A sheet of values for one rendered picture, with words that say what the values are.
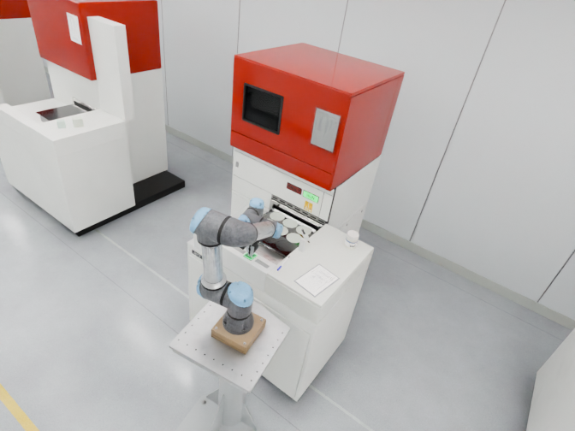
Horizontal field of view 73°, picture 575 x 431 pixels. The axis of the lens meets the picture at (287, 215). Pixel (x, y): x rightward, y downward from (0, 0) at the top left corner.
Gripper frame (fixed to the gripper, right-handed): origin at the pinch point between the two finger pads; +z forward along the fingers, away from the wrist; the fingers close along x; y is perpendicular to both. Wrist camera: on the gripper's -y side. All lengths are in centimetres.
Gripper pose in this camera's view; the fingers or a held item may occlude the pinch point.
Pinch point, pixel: (249, 255)
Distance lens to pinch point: 217.7
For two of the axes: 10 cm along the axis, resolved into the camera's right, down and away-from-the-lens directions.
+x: -8.0, -4.2, 4.2
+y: 5.8, -4.1, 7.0
